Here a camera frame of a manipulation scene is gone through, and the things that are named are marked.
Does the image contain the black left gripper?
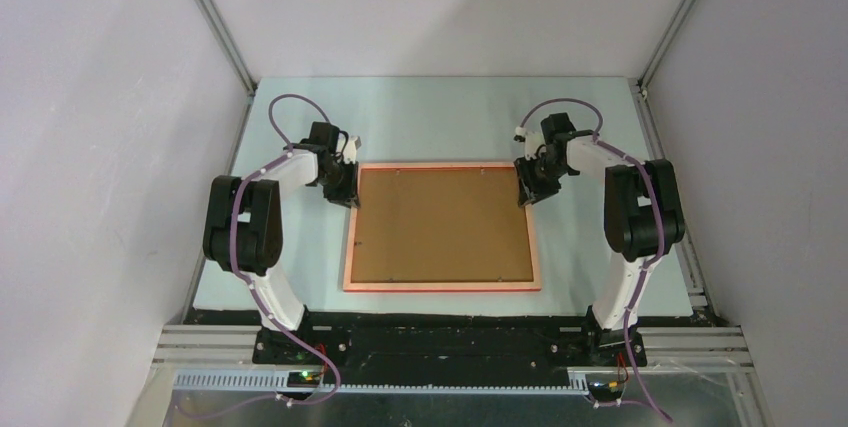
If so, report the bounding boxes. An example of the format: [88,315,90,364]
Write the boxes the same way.
[317,159,361,210]

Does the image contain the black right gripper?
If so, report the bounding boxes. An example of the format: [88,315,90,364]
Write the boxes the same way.
[514,152,570,207]

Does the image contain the brown backing board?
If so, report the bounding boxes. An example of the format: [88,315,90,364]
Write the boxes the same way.
[350,168,535,284]

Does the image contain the orange wooden picture frame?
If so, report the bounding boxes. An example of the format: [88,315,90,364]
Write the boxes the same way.
[342,161,543,294]

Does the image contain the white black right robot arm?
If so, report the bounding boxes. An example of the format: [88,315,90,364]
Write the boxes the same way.
[514,113,685,365]

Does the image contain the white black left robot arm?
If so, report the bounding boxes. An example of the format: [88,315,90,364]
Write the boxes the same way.
[202,122,361,364]

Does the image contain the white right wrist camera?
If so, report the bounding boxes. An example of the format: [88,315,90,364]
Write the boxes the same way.
[513,126,546,160]

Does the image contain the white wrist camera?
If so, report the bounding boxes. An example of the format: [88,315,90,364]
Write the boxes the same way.
[513,126,546,160]
[339,136,361,165]

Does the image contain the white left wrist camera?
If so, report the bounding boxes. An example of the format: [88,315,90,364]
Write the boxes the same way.
[339,136,361,165]

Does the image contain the aluminium corner post right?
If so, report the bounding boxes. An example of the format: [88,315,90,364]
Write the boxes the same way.
[638,0,698,90]

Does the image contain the aluminium corner post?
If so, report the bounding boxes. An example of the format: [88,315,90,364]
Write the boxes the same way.
[165,0,258,97]
[638,0,698,90]

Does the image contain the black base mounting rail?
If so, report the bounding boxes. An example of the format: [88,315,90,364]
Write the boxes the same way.
[183,307,670,389]

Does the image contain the grey slotted cable duct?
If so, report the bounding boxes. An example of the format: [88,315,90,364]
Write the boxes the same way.
[173,369,589,396]

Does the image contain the aluminium corner post left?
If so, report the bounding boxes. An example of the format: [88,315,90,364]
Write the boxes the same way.
[165,0,258,97]

